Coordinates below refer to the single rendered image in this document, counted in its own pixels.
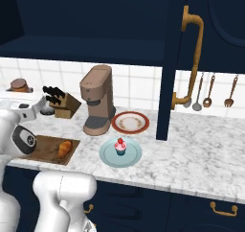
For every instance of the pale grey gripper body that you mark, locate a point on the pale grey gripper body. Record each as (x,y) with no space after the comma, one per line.
(41,104)

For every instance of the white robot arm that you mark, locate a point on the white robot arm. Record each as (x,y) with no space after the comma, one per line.
(60,191)

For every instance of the brown wooden cutting board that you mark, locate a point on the brown wooden cutting board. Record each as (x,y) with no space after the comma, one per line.
(46,149)

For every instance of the golden croissant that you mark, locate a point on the golden croissant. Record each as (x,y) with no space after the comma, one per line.
(65,148)

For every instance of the dark blue upper cabinet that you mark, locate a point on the dark blue upper cabinet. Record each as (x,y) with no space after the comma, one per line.
(89,25)

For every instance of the open dark blue cabinet door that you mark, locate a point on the open dark blue cabinet door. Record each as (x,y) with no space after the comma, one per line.
(167,82)

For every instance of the dark blue lower cabinet door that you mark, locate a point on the dark blue lower cabinet door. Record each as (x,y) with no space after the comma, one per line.
(130,207)

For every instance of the closed dark blue cabinet door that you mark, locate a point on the closed dark blue cabinet door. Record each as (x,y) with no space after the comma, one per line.
(220,28)

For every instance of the wooden knife block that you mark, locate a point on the wooden knife block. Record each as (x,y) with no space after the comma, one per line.
(65,105)

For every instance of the copper pot with lid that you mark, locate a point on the copper pot with lid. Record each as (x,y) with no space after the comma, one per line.
(19,85)

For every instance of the brown coffee machine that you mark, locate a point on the brown coffee machine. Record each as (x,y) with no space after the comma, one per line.
(97,98)

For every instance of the light blue plate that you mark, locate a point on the light blue plate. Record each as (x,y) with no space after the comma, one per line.
(110,154)

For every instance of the pink cupcake with cherry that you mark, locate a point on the pink cupcake with cherry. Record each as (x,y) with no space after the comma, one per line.
(121,146)

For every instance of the red rimmed white plate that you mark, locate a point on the red rimmed white plate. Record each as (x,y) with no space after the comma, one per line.
(130,122)

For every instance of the hanging grey ladle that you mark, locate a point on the hanging grey ladle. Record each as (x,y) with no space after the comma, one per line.
(197,105)

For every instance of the hanging copper spoon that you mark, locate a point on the hanging copper spoon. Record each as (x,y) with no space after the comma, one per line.
(207,101)

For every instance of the hanging copper fork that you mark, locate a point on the hanging copper fork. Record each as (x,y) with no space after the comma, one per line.
(229,101)

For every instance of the dark blue drawer front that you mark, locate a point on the dark blue drawer front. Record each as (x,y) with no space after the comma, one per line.
(204,215)

